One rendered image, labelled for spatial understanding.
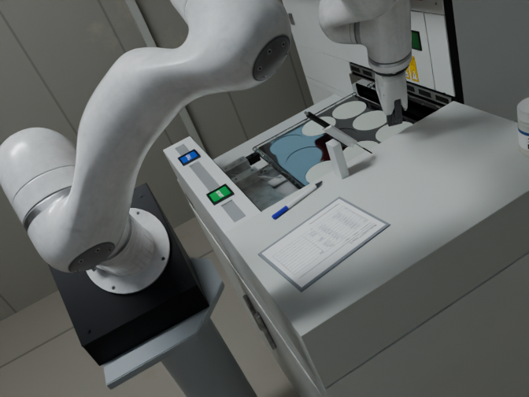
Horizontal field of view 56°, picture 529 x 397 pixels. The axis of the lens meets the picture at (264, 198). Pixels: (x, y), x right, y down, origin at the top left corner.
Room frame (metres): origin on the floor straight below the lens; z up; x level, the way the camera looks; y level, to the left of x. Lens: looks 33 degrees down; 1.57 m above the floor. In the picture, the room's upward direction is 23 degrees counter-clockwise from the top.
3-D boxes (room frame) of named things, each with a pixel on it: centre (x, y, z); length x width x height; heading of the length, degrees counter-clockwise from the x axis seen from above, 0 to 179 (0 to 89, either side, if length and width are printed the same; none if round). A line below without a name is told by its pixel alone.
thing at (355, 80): (1.23, -0.45, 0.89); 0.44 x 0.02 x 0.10; 13
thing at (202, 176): (1.15, 0.12, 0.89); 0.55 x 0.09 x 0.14; 13
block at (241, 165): (1.25, 0.04, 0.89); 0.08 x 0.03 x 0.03; 103
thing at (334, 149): (0.90, -0.19, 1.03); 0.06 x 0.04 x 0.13; 103
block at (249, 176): (1.17, 0.03, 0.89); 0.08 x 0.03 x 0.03; 103
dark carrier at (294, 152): (1.17, -0.25, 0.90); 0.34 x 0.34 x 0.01; 13
